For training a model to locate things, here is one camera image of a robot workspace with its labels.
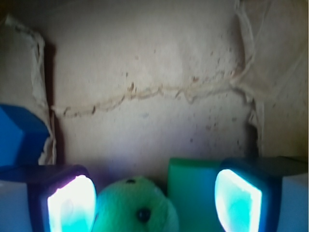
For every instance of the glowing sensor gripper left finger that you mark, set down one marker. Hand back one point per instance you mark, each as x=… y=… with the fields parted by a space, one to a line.
x=46 y=198

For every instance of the green plush animal toy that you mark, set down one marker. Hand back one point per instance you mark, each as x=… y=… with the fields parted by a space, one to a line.
x=134 y=204

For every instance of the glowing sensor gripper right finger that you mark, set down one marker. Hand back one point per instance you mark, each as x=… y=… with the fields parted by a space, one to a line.
x=263 y=194

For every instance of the blue rectangular block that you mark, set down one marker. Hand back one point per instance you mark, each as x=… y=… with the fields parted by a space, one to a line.
x=22 y=136

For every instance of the green rectangular block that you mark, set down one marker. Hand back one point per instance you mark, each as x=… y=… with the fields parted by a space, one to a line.
x=191 y=185

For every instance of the brown paper bag tray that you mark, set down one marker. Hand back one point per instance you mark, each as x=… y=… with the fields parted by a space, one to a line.
x=124 y=85

